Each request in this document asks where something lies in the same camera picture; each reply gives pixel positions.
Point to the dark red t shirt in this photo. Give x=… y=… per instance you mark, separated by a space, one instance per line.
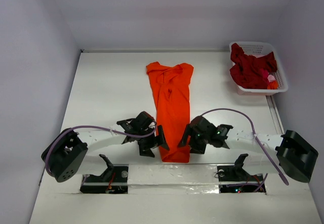
x=246 y=69

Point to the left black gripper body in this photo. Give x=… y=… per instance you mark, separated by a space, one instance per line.
x=151 y=138

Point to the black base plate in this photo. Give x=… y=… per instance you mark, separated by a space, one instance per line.
x=236 y=180
x=116 y=183

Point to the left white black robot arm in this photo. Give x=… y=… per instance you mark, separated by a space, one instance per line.
x=66 y=153

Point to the white plastic basket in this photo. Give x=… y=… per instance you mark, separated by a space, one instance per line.
x=259 y=49

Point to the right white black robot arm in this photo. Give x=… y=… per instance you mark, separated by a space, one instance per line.
x=287 y=154

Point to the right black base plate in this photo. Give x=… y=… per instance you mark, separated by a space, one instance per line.
x=236 y=180

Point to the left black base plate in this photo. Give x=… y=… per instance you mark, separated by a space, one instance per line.
x=116 y=183

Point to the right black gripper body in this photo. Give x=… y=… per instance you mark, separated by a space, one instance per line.
x=192 y=140

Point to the orange t shirt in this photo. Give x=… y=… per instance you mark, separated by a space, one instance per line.
x=170 y=89

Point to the pink garment in basket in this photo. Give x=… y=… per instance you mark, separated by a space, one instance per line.
x=267 y=77

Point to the small orange garment in basket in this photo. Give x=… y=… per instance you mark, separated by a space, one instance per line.
x=273 y=85

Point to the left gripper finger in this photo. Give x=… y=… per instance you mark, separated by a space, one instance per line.
x=161 y=139
x=145 y=151

